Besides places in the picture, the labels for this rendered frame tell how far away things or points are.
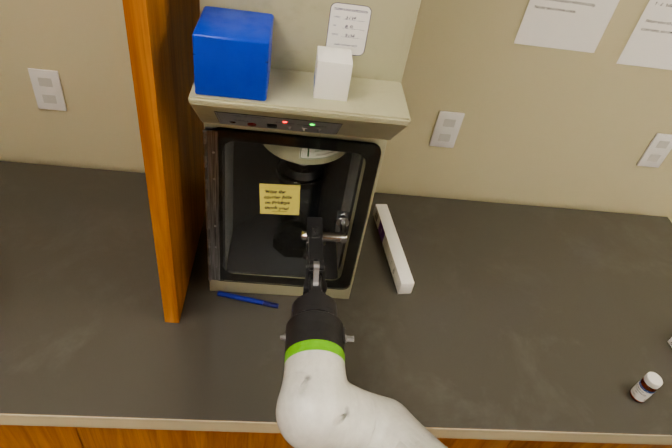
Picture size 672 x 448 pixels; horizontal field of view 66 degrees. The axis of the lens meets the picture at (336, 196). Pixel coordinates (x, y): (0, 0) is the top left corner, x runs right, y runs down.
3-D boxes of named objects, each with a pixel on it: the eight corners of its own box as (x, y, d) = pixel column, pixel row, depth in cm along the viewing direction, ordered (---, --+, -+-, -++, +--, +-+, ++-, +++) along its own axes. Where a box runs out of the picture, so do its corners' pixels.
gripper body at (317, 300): (335, 340, 87) (333, 296, 94) (340, 309, 81) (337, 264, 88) (290, 339, 86) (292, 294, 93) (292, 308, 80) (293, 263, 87)
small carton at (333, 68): (313, 81, 80) (317, 45, 76) (345, 85, 80) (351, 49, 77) (313, 98, 76) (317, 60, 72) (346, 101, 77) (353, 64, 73)
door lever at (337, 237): (301, 224, 103) (301, 214, 101) (348, 226, 103) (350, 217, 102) (300, 243, 99) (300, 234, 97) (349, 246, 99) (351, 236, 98)
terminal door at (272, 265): (212, 277, 114) (207, 125, 88) (349, 287, 117) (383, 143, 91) (211, 280, 113) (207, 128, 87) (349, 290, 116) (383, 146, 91)
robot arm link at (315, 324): (279, 338, 76) (278, 371, 82) (358, 340, 77) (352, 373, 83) (281, 304, 80) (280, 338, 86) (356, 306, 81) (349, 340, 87)
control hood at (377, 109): (202, 114, 87) (200, 59, 80) (390, 132, 90) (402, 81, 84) (189, 154, 78) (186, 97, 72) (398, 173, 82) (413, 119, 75)
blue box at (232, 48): (205, 62, 80) (204, 4, 74) (270, 69, 81) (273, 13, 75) (194, 95, 72) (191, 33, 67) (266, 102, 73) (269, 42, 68)
